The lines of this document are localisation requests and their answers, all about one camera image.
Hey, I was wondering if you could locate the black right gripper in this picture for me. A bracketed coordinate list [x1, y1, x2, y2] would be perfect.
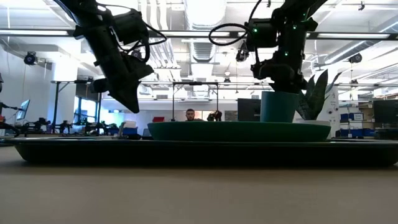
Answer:
[272, 51, 309, 94]

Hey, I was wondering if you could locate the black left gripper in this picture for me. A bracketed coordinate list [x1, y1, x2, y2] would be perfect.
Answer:
[90, 53, 141, 114]

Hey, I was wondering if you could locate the green plastic cup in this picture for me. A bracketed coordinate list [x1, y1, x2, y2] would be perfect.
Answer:
[259, 90, 300, 123]

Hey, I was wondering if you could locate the green plastic plate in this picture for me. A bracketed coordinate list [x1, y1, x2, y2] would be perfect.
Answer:
[147, 120, 332, 142]

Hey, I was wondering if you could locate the dark green serving tray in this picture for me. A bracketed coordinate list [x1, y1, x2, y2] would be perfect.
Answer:
[12, 136, 398, 168]

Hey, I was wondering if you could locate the green plant in white pot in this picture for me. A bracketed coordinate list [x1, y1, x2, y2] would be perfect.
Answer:
[295, 68, 343, 127]

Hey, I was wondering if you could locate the black computer monitor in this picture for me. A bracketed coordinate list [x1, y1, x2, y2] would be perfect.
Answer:
[237, 98, 262, 122]
[373, 99, 398, 124]

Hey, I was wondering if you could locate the person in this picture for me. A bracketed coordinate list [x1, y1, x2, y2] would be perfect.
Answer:
[185, 108, 205, 122]

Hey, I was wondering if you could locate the blue lit monitor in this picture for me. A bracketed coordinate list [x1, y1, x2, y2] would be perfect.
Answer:
[16, 99, 31, 121]

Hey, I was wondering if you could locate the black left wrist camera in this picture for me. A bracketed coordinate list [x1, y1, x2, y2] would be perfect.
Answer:
[124, 55, 155, 81]

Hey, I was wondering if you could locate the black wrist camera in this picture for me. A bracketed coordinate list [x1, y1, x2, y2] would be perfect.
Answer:
[250, 60, 275, 80]
[124, 55, 155, 81]

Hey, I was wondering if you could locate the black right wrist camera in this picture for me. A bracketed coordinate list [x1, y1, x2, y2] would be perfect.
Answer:
[250, 60, 275, 80]

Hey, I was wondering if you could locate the black background rig frame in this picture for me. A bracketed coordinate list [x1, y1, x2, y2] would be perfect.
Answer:
[172, 81, 220, 122]

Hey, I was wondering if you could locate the black left wrist camera cable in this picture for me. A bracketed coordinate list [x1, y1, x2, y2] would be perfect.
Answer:
[107, 2, 168, 63]

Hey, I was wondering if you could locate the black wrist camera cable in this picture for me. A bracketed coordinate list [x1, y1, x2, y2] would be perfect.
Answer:
[208, 0, 265, 47]
[107, 2, 168, 63]

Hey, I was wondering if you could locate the silver ceiling duct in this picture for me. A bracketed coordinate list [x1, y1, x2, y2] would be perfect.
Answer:
[323, 15, 398, 65]
[183, 0, 228, 82]

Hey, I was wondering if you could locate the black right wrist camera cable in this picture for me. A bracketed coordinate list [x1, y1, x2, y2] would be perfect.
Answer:
[208, 0, 265, 47]

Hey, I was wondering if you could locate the black thick cable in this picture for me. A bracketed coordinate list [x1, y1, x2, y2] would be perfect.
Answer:
[0, 121, 21, 138]

